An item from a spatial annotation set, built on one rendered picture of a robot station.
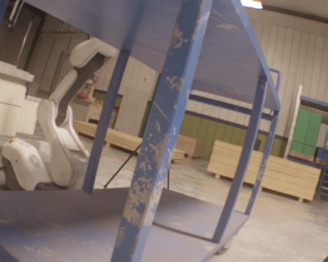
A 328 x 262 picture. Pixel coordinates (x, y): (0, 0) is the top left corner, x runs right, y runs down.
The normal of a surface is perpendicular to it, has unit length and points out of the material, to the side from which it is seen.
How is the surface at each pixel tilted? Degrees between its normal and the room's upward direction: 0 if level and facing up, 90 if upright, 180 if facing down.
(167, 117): 90
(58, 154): 90
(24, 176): 90
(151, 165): 90
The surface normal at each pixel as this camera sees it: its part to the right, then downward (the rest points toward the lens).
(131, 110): -0.44, -0.11
